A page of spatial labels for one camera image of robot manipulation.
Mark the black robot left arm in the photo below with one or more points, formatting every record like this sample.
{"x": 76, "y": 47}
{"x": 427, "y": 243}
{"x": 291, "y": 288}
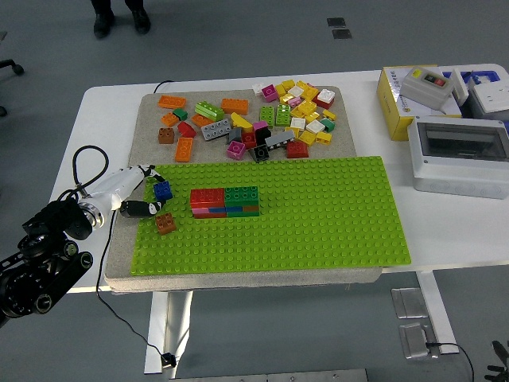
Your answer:
{"x": 40, "y": 270}

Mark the yellow curved toy brick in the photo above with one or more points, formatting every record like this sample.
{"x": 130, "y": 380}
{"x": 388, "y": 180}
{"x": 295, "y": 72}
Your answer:
{"x": 240, "y": 121}

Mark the blue flat toy brick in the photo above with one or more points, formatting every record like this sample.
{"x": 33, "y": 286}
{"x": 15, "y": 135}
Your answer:
{"x": 224, "y": 209}

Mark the red sloped toy brick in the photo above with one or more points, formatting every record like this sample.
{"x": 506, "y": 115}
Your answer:
{"x": 187, "y": 129}

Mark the orange eight-stud toy brick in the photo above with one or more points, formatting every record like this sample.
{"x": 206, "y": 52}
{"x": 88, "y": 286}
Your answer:
{"x": 234, "y": 106}
{"x": 172, "y": 102}
{"x": 184, "y": 149}

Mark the grey eight-stud toy brick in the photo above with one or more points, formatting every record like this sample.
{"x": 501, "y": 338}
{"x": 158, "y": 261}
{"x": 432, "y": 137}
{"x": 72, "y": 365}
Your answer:
{"x": 216, "y": 129}

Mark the small white toy brick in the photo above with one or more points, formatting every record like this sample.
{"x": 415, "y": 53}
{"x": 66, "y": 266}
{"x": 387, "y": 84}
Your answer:
{"x": 257, "y": 88}

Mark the small green toy brick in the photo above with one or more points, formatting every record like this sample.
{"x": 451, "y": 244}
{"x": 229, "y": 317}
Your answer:
{"x": 328, "y": 125}
{"x": 180, "y": 114}

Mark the grey long toy brick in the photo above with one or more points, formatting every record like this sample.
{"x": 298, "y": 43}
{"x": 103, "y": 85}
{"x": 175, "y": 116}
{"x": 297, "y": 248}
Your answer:
{"x": 280, "y": 139}

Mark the brown flat toy brick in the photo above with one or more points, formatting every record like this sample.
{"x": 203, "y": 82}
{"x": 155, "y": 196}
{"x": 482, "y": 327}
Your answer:
{"x": 250, "y": 208}

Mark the pink flat toy brick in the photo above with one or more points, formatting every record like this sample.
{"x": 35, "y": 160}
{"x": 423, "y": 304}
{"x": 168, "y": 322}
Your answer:
{"x": 200, "y": 211}

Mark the red square toy brick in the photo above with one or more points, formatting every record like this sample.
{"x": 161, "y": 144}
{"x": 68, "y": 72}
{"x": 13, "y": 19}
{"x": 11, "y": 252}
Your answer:
{"x": 249, "y": 139}

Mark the grey plastic box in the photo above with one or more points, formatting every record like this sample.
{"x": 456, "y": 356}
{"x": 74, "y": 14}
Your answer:
{"x": 469, "y": 107}

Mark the black brick with circle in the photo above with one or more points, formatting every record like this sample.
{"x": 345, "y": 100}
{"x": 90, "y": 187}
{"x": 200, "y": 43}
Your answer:
{"x": 261, "y": 153}

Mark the white plastic block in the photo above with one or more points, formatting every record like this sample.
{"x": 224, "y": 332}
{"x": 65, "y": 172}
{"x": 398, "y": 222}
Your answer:
{"x": 461, "y": 85}

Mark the black toy brick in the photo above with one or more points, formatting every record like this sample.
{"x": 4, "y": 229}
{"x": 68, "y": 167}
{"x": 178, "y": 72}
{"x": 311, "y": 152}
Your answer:
{"x": 262, "y": 136}

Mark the blue square toy brick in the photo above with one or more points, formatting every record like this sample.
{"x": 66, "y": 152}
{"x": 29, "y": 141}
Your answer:
{"x": 163, "y": 192}

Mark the dark grey sloped brick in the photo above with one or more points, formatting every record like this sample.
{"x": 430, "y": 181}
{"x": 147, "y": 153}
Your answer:
{"x": 234, "y": 136}

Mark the silver metal floor plate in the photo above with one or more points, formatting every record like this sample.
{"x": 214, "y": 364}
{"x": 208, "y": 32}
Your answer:
{"x": 409, "y": 302}
{"x": 415, "y": 342}

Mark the white square toy brick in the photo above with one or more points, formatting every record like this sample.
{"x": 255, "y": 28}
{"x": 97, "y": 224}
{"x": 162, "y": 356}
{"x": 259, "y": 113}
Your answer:
{"x": 298, "y": 123}
{"x": 326, "y": 95}
{"x": 295, "y": 91}
{"x": 315, "y": 126}

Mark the white table leg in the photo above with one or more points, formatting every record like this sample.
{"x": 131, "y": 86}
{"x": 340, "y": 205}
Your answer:
{"x": 433, "y": 302}
{"x": 157, "y": 326}

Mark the grey metal base plate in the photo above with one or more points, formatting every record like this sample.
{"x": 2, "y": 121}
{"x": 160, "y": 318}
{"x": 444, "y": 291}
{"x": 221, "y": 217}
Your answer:
{"x": 278, "y": 376}

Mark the small pink toy brick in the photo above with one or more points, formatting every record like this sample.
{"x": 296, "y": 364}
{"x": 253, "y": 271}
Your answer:
{"x": 294, "y": 102}
{"x": 260, "y": 125}

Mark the black-white robot right hand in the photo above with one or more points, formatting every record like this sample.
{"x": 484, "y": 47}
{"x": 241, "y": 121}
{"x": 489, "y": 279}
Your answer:
{"x": 502, "y": 374}

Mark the green flat toy brick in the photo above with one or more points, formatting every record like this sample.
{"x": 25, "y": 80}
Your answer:
{"x": 243, "y": 214}

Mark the green studded baseplate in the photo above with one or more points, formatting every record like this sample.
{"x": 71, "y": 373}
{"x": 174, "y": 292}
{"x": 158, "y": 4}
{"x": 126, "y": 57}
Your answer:
{"x": 318, "y": 219}

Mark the red eight-stud toy brick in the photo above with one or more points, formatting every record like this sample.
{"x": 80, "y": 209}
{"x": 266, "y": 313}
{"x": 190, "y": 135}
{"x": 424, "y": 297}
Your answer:
{"x": 207, "y": 196}

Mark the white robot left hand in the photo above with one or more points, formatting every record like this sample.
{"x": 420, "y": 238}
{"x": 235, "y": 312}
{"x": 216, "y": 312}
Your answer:
{"x": 113, "y": 187}

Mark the white distribution box, dark window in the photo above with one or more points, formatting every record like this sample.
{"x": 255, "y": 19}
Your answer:
{"x": 449, "y": 175}

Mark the orange square toy brick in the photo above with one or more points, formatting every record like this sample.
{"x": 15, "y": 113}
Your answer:
{"x": 169, "y": 119}

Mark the person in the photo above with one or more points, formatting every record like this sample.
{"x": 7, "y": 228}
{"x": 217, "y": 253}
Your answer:
{"x": 102, "y": 26}

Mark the grey-brown mat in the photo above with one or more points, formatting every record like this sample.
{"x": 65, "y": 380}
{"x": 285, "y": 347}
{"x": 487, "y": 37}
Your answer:
{"x": 147, "y": 131}

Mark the blue plastic bin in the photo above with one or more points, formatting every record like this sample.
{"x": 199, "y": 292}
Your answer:
{"x": 487, "y": 74}

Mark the white wall socket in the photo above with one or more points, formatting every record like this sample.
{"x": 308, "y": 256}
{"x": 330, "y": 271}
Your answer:
{"x": 493, "y": 97}

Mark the grey push-button switch box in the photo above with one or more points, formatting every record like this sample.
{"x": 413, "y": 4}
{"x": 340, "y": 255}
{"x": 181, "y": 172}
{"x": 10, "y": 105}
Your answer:
{"x": 421, "y": 89}

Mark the magenta square toy brick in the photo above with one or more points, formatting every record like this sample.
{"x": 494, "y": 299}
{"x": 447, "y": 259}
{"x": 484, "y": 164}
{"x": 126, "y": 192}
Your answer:
{"x": 236, "y": 150}
{"x": 269, "y": 93}

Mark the black office chair base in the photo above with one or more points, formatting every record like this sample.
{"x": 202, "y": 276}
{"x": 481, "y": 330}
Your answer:
{"x": 14, "y": 64}

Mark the dark floor socket plate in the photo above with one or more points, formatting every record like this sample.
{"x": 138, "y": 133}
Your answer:
{"x": 336, "y": 22}
{"x": 342, "y": 33}

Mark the red flat toy brick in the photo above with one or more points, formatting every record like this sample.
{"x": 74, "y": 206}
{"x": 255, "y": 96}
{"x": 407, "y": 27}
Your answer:
{"x": 210, "y": 215}

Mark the yellow cardboard box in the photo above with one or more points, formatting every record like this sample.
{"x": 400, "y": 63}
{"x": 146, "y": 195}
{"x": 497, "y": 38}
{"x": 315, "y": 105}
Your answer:
{"x": 391, "y": 115}

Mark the brown square toy brick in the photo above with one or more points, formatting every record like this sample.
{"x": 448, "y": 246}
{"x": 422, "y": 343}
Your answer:
{"x": 165, "y": 224}
{"x": 166, "y": 136}

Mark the red sloped square brick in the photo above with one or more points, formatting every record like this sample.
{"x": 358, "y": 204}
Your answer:
{"x": 297, "y": 149}

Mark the lime eight-stud toy brick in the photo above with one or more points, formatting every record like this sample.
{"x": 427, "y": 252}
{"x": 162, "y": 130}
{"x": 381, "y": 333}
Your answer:
{"x": 208, "y": 110}

